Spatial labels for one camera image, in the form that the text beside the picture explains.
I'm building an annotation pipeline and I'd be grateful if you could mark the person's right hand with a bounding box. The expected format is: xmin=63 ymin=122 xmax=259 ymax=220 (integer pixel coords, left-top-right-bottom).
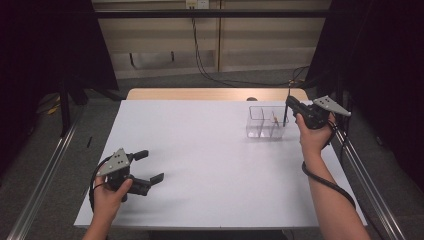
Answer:
xmin=295 ymin=113 xmax=336 ymax=159

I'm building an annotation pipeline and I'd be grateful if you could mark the person's left hand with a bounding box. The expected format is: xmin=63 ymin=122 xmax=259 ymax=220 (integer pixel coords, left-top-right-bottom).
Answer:
xmin=93 ymin=176 xmax=134 ymax=219

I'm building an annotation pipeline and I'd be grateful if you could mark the white wall socket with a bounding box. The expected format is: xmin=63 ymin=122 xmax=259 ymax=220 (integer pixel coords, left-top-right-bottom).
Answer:
xmin=185 ymin=0 xmax=210 ymax=10

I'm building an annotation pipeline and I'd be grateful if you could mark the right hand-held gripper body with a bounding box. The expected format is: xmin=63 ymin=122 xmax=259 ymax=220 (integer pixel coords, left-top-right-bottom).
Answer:
xmin=294 ymin=95 xmax=352 ymax=130

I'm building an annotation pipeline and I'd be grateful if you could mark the black power cable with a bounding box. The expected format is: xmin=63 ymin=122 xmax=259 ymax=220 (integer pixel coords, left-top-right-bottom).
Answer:
xmin=190 ymin=8 xmax=310 ymax=88

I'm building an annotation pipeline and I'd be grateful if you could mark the black handle makeup brush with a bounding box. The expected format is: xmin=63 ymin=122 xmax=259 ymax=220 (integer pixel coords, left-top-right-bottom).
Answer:
xmin=283 ymin=82 xmax=292 ymax=128

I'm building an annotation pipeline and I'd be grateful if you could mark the black curtain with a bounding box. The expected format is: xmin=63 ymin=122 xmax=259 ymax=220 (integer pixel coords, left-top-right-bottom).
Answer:
xmin=0 ymin=0 xmax=120 ymax=176
xmin=305 ymin=0 xmax=424 ymax=183

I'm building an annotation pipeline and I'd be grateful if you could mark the wooden table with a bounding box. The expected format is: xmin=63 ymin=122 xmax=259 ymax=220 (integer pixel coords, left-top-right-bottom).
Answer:
xmin=125 ymin=87 xmax=310 ymax=102

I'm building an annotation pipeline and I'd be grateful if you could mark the black horizontal frame bar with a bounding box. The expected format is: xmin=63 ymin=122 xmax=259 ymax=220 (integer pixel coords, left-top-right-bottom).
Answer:
xmin=94 ymin=9 xmax=332 ymax=20

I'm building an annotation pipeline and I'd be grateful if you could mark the yellow cable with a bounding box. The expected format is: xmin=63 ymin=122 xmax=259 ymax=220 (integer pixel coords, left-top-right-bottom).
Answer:
xmin=46 ymin=96 xmax=63 ymax=116

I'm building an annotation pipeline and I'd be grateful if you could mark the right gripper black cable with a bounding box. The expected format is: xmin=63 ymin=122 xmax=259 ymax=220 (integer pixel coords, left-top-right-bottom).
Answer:
xmin=301 ymin=119 xmax=357 ymax=210

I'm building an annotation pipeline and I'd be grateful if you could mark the clear acrylic organizer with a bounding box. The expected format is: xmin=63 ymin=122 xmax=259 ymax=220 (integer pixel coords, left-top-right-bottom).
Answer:
xmin=245 ymin=105 xmax=290 ymax=140

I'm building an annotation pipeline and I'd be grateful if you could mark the aluminium floor rail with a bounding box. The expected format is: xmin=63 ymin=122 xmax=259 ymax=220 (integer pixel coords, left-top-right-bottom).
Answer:
xmin=319 ymin=99 xmax=406 ymax=240
xmin=6 ymin=109 xmax=85 ymax=240

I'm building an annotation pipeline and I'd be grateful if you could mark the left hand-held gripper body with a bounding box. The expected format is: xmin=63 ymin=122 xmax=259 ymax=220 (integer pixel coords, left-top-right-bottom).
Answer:
xmin=96 ymin=148 xmax=151 ymax=203

